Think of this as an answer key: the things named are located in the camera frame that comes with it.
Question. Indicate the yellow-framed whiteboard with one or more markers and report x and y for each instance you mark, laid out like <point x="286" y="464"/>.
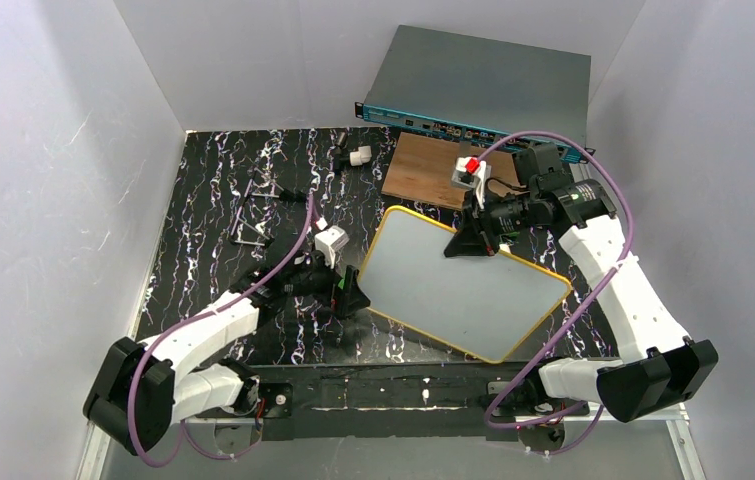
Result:
<point x="482" y="306"/>

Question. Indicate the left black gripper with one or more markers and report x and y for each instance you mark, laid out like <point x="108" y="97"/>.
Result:
<point x="336" y="290"/>

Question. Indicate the black and white marker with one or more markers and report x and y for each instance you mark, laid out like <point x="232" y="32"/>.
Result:
<point x="341" y="156"/>

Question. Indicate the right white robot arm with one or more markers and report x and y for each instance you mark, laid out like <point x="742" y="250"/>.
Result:
<point x="658" y="363"/>

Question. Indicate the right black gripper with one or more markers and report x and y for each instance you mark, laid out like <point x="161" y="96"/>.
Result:
<point x="483" y="230"/>

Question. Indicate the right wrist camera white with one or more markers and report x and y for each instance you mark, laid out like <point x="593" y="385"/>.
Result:
<point x="470" y="173"/>

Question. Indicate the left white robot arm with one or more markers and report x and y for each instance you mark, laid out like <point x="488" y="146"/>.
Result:
<point x="144" y="387"/>

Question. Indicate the wooden board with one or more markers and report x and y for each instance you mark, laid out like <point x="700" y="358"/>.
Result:
<point x="421" y="169"/>

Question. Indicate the aluminium frame rail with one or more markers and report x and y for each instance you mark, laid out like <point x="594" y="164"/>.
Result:
<point x="431" y="442"/>

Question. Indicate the teal network switch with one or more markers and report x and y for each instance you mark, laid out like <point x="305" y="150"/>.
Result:
<point x="463" y="88"/>

